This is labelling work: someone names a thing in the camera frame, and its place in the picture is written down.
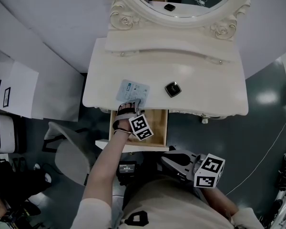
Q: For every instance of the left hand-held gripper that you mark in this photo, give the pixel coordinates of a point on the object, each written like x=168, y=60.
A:
x=140, y=126

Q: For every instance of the person's right forearm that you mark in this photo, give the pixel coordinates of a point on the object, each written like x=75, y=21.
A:
x=219, y=201

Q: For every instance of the person's left forearm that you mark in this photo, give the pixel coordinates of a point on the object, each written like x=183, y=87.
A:
x=105, y=166

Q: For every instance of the white cabinet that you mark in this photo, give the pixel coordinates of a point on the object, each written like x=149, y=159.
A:
x=21, y=92

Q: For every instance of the person's left hand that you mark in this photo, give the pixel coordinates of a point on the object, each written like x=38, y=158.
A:
x=122, y=126

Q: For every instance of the white oval framed mirror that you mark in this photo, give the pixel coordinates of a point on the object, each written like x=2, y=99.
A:
x=133, y=11

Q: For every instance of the black waist display device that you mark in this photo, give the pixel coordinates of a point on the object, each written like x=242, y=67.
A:
x=126, y=172

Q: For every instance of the person's cream printed shirt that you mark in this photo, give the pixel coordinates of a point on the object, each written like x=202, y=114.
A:
x=171, y=204

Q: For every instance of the white drawer front with knob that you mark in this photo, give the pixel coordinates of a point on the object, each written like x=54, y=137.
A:
x=122, y=53
x=219, y=60

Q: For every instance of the black equipment pile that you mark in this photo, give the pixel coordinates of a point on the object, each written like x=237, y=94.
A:
x=16, y=178

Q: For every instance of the black picture frame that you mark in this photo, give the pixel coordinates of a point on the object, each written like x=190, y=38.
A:
x=6, y=97

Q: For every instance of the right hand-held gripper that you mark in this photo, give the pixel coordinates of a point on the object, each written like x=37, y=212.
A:
x=205, y=181

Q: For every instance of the ornate white drawer front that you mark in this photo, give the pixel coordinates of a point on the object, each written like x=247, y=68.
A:
x=205, y=116

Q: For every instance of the grey chair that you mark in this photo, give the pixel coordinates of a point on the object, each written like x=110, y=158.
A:
x=69, y=159

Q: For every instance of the light blue packet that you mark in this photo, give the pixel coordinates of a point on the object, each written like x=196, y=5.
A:
x=131, y=90

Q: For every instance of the small black square box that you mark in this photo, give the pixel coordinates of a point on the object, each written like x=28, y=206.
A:
x=173, y=89

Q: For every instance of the person's black trousers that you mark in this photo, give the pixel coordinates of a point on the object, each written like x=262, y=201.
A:
x=152, y=166

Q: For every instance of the wooden drawer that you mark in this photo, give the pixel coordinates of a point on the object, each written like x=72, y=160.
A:
x=157, y=130

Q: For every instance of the white ornate dressing table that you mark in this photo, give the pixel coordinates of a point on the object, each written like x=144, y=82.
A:
x=193, y=80

